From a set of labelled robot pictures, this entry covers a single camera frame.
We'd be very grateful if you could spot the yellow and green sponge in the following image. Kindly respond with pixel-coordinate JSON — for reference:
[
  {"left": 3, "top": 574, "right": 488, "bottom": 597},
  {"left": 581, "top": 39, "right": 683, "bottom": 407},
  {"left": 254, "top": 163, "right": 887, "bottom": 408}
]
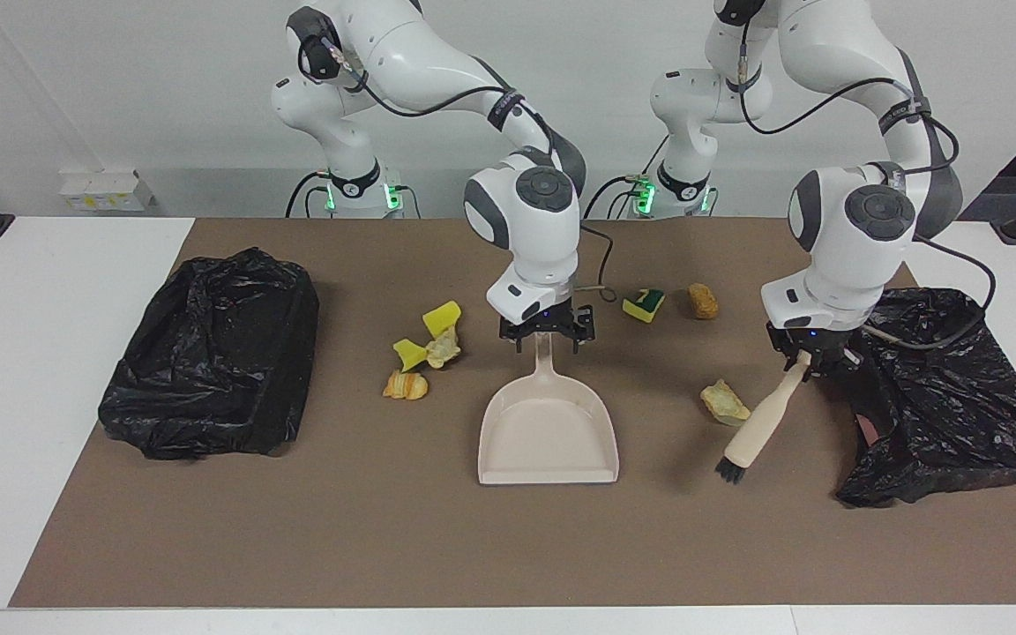
[{"left": 622, "top": 288, "right": 666, "bottom": 324}]

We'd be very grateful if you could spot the beige brush with black bristles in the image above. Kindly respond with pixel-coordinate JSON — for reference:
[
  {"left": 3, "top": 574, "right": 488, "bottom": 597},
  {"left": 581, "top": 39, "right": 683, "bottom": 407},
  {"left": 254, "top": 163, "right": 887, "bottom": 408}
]
[{"left": 715, "top": 350, "right": 813, "bottom": 485}]

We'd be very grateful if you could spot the pale bread chunk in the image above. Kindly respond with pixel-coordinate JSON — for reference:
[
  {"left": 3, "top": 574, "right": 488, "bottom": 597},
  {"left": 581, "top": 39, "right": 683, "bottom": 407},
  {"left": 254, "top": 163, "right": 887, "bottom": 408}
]
[{"left": 700, "top": 379, "right": 752, "bottom": 428}]

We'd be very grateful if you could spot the broad yellow sponge piece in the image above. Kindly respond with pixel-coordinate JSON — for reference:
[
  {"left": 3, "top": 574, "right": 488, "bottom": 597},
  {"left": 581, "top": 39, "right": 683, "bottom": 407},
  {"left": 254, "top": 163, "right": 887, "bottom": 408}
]
[{"left": 422, "top": 301, "right": 463, "bottom": 338}]

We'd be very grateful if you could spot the beige plastic dustpan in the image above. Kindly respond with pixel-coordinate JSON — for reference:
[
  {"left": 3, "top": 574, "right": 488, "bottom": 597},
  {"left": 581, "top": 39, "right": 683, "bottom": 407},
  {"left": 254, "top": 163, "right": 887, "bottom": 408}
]
[{"left": 477, "top": 332, "right": 621, "bottom": 486}]

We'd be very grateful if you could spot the orange croissant piece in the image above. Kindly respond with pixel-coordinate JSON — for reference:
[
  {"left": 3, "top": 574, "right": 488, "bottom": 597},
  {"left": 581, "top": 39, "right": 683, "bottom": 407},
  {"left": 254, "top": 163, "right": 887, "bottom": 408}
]
[{"left": 383, "top": 370, "right": 430, "bottom": 401}]

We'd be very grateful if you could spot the black plastic trash bag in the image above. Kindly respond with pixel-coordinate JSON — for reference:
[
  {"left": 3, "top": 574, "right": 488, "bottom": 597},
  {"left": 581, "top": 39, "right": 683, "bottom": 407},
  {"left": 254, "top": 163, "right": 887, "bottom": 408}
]
[
  {"left": 98, "top": 247, "right": 321, "bottom": 461},
  {"left": 834, "top": 287, "right": 1016, "bottom": 509}
]

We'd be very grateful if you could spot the brown table mat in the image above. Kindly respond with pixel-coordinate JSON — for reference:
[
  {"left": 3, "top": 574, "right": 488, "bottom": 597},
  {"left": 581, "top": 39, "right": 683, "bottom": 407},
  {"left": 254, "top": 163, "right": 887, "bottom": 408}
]
[{"left": 10, "top": 218, "right": 1016, "bottom": 609}]

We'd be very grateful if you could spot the dark background panel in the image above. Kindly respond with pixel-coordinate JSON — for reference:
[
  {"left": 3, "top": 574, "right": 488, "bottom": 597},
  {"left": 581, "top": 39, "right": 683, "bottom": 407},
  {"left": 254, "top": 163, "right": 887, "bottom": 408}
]
[{"left": 958, "top": 97, "right": 1016, "bottom": 296}]

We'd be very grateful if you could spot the black base cable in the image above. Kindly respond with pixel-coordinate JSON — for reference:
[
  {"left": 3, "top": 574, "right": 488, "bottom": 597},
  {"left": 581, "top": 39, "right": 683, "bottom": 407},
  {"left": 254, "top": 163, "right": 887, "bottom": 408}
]
[
  {"left": 583, "top": 137, "right": 672, "bottom": 220},
  {"left": 286, "top": 170, "right": 332, "bottom": 219}
]

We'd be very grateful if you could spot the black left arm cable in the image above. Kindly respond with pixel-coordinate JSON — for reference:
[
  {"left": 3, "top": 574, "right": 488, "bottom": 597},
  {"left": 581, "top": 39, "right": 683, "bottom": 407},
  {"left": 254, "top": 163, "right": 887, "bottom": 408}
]
[{"left": 733, "top": 18, "right": 998, "bottom": 352}]

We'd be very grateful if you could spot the white wall socket box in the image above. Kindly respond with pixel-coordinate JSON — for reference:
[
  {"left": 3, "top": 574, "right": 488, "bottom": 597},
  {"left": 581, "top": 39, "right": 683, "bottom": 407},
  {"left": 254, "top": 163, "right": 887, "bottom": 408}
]
[{"left": 58, "top": 170, "right": 156, "bottom": 213}]

